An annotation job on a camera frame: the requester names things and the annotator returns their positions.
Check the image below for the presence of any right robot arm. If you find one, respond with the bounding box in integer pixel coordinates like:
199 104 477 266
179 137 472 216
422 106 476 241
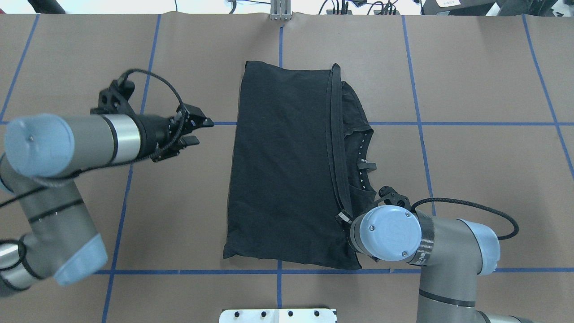
348 205 529 323

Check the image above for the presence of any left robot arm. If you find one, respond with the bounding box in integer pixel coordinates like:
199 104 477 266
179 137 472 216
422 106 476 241
1 104 214 298

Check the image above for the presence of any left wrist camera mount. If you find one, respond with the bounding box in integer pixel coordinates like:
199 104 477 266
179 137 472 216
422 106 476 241
90 79 135 116

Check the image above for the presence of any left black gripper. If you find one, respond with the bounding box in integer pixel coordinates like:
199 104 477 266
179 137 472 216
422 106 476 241
137 104 214 163

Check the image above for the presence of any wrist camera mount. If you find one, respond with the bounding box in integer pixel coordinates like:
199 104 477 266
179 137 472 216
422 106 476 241
90 79 135 116
378 186 412 211

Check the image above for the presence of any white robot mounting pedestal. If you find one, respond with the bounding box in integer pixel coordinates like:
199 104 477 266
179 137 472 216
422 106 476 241
219 307 338 323

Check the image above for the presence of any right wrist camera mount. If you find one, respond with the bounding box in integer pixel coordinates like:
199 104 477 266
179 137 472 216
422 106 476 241
378 186 412 211

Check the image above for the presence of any aluminium frame post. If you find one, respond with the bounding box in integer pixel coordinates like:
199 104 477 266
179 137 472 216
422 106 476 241
269 0 292 21

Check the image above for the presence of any black printed t-shirt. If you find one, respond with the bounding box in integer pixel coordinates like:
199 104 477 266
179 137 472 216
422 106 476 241
223 61 376 271

